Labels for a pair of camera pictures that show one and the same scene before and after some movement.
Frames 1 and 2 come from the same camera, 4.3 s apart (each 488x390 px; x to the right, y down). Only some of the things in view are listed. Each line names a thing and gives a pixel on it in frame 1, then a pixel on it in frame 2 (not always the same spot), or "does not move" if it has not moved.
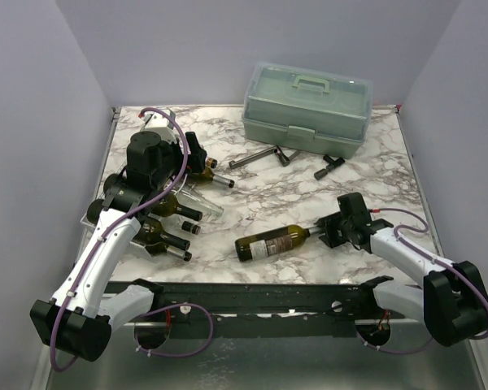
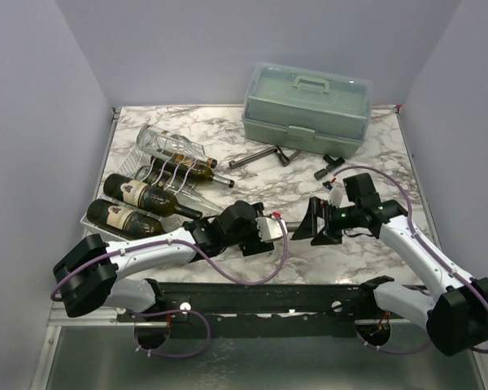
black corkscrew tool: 322,173 does not move
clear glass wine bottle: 187,195 does not move
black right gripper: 329,231 → 321,222
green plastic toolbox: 320,112 does not move
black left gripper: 195,160 → 255,245
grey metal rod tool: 282,157 does not move
